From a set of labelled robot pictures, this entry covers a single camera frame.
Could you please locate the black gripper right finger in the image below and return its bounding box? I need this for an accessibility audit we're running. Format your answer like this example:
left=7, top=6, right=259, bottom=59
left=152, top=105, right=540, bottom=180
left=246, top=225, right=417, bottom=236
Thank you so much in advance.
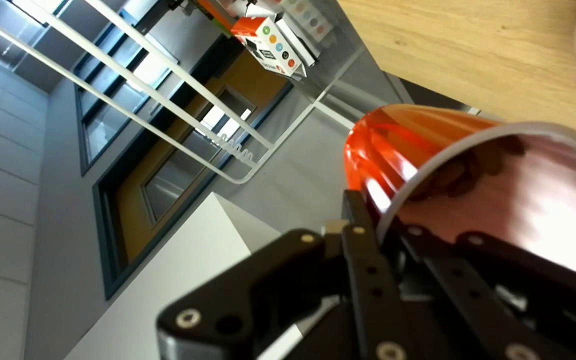
left=396, top=221, right=576, bottom=360

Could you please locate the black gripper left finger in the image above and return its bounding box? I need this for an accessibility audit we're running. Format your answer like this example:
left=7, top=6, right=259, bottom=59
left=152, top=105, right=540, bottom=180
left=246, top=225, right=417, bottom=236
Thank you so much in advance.
left=153, top=187, right=449, bottom=360

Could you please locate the orange plastic cup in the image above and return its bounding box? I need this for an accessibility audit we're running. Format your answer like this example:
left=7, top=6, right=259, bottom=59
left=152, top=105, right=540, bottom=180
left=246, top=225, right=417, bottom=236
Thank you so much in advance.
left=342, top=102, right=576, bottom=279

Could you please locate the dark framed wooden door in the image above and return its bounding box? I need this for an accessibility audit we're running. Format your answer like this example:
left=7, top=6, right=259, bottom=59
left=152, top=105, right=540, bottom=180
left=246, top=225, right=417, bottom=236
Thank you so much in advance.
left=90, top=36, right=320, bottom=300

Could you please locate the red and white box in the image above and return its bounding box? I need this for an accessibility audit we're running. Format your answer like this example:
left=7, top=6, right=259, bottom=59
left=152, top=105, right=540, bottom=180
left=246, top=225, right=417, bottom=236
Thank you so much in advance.
left=230, top=14, right=318, bottom=78

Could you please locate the white wire dish rack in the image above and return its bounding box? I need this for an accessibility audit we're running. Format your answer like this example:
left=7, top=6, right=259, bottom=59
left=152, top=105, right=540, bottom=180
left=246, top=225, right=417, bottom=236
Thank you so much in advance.
left=0, top=0, right=363, bottom=187

